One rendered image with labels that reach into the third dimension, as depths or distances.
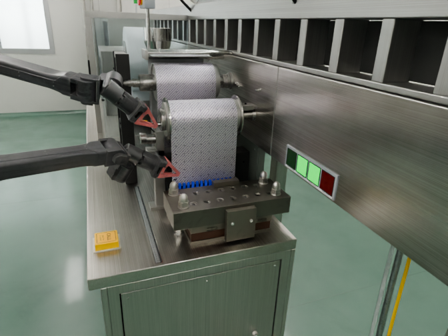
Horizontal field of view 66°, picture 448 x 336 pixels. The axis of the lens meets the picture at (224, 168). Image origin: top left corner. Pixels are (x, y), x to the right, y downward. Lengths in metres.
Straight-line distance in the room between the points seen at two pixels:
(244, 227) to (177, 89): 0.59
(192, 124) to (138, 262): 0.47
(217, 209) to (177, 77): 0.56
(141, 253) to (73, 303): 1.30
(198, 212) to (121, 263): 0.27
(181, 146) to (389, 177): 0.67
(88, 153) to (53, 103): 5.78
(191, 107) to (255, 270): 0.58
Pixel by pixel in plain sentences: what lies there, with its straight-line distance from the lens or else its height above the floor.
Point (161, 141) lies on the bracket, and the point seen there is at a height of 1.17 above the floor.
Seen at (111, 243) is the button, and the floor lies 0.92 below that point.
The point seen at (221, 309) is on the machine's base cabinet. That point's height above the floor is 0.67.
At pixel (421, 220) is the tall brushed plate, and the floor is 1.23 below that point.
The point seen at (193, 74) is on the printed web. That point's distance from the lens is 1.40.
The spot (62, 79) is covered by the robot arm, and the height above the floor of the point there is 1.39.
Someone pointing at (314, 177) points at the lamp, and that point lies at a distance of 0.98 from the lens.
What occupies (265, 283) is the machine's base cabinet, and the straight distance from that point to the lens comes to 1.26.
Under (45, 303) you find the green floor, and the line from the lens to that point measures 2.43.
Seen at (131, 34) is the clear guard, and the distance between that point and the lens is 2.13.
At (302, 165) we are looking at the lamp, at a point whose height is 1.19.
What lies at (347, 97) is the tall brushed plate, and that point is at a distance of 0.87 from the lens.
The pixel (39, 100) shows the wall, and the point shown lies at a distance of 6.83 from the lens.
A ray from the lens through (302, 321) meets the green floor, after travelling 2.22.
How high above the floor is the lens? 1.55
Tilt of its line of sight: 22 degrees down
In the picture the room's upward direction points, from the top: 2 degrees clockwise
